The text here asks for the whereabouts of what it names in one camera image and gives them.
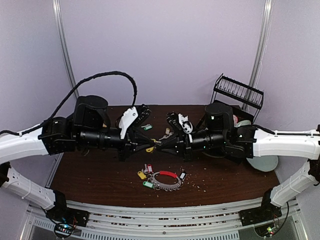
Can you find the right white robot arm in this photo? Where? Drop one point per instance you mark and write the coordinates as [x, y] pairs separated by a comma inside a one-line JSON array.
[[248, 141]]

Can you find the black dish rack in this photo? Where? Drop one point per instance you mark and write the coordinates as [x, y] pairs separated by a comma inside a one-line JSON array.
[[249, 99]]

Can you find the black tagged key on ring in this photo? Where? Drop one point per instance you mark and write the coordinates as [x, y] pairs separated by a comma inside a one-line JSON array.
[[182, 175]]

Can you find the green tag on ring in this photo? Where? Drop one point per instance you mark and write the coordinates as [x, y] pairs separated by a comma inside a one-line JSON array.
[[148, 184]]

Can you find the metal keyring with red handle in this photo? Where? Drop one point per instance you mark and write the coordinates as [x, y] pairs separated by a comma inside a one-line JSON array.
[[164, 180]]

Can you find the red tag on ring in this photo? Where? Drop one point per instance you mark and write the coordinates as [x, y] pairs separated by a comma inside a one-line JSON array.
[[149, 169]]

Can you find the key with light green tag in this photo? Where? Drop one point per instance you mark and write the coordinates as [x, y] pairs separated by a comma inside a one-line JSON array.
[[147, 127]]

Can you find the right aluminium frame post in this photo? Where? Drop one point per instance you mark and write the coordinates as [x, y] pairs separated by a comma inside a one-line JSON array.
[[262, 43]]

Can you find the pale green bowl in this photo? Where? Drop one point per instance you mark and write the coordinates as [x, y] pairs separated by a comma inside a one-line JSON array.
[[242, 123]]

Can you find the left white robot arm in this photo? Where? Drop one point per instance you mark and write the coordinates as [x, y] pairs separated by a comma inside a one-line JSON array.
[[88, 127]]

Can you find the left aluminium frame post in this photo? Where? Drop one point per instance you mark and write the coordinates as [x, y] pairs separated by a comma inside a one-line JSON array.
[[57, 11]]

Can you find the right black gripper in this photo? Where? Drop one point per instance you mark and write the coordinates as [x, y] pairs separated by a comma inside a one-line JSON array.
[[186, 144]]

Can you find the pink patterned bowl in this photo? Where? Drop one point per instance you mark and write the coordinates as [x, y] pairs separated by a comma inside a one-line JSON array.
[[235, 119]]

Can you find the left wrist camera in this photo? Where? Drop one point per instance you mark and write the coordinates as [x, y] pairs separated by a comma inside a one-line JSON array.
[[133, 116]]

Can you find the keys with yellow tag cluster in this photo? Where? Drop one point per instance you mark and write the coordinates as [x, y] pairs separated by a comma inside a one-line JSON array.
[[167, 134]]

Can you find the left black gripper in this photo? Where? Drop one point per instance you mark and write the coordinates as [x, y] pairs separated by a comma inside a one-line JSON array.
[[131, 144]]

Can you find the key with yellow tag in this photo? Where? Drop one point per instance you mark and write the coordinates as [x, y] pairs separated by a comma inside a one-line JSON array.
[[152, 148]]

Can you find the pale green plate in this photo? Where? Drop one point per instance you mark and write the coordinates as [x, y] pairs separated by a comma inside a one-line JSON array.
[[266, 163]]

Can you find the yellow tag on ring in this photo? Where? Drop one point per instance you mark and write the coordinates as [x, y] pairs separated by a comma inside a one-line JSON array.
[[141, 175]]

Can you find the aluminium frame post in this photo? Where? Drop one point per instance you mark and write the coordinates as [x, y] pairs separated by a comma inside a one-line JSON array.
[[262, 43], [57, 11]]

